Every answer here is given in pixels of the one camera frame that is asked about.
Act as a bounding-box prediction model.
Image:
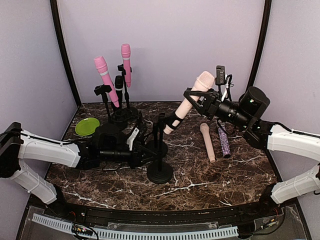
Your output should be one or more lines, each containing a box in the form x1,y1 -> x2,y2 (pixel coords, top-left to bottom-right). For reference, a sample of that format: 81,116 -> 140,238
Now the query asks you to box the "black clip mic stand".
94,84 -> 114,124

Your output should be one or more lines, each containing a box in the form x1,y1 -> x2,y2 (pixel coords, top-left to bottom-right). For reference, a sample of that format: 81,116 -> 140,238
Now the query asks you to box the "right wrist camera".
215,65 -> 234,101

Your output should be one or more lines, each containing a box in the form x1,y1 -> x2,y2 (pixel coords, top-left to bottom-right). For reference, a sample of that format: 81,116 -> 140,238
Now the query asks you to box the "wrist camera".
215,65 -> 234,101
126,123 -> 148,151

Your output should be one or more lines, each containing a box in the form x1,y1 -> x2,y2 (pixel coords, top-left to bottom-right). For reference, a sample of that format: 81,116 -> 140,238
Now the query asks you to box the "black tripod mic stand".
112,108 -> 147,144

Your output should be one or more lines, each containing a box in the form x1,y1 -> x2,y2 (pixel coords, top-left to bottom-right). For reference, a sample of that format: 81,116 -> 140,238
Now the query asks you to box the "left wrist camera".
126,123 -> 148,151

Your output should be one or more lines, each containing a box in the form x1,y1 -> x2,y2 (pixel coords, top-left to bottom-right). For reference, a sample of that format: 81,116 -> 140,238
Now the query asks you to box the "pink microphone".
94,56 -> 120,108
121,43 -> 132,88

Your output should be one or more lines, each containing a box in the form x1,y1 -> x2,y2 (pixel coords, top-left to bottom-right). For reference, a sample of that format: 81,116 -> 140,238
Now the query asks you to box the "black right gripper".
184,87 -> 252,130

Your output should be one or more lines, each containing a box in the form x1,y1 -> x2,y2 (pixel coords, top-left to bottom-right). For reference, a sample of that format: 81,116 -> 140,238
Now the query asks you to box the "purple rhinestone microphone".
217,120 -> 231,159

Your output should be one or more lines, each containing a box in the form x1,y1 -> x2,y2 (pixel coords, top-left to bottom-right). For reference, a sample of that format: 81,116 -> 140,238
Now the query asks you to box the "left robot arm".
0,122 -> 159,218

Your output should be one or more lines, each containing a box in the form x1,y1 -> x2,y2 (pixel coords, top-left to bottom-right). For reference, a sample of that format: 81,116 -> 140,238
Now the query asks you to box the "black front rail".
29,192 -> 296,230

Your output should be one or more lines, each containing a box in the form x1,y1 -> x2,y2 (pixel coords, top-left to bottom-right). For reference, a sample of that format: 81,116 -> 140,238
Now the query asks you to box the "white slotted cable duct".
31,213 -> 239,240

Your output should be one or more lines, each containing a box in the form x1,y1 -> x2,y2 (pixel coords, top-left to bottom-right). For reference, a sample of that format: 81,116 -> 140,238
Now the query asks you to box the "green round plate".
75,117 -> 100,137

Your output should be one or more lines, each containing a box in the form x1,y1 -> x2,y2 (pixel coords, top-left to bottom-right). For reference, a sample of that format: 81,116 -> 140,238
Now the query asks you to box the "tall beige microphone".
162,70 -> 216,135

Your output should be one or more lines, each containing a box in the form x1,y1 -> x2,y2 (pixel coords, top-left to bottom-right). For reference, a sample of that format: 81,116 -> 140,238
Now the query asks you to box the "round-base stand of tall beige mic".
147,112 -> 183,184

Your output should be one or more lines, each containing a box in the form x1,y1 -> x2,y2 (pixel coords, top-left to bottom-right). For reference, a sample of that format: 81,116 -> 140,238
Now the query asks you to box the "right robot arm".
183,86 -> 320,217

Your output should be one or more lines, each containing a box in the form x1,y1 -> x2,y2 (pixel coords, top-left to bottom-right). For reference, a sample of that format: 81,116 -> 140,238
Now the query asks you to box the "beige microphone round head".
200,123 -> 216,163

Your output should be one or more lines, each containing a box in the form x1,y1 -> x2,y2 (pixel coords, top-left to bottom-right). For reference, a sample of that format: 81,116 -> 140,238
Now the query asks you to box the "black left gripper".
100,143 -> 158,170

